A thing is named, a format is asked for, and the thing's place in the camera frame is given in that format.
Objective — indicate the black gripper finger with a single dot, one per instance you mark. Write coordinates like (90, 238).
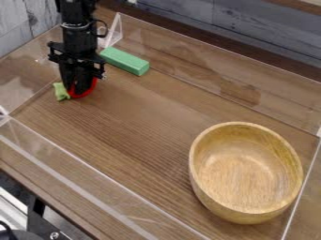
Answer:
(85, 79)
(67, 76)

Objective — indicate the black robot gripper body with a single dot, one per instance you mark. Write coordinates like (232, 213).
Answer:
(75, 53)

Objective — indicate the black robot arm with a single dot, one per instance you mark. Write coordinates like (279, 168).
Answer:
(78, 12)

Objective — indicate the green rectangular block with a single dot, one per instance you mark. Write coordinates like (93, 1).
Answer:
(126, 61)

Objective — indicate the clear acrylic tray walls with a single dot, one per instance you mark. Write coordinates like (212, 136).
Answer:
(106, 157)

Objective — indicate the black metal table leg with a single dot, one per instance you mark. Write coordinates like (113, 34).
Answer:
(37, 209)

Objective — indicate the wooden bowl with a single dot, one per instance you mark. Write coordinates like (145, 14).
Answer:
(247, 172)

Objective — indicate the clear acrylic corner bracket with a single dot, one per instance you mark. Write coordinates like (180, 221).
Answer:
(113, 34)

